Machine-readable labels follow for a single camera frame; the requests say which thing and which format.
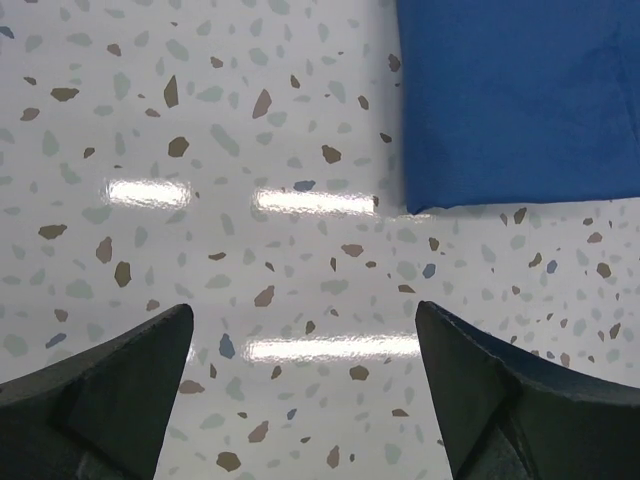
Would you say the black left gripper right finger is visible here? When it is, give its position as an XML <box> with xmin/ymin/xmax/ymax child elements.
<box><xmin>415</xmin><ymin>301</ymin><xmax>639</xmax><ymax>479</ymax></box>

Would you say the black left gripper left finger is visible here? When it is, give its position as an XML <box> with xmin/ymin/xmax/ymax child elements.
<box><xmin>1</xmin><ymin>304</ymin><xmax>194</xmax><ymax>479</ymax></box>

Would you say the blue surgical cloth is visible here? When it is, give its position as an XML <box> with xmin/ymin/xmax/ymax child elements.
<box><xmin>396</xmin><ymin>1</ymin><xmax>639</xmax><ymax>214</ymax></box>

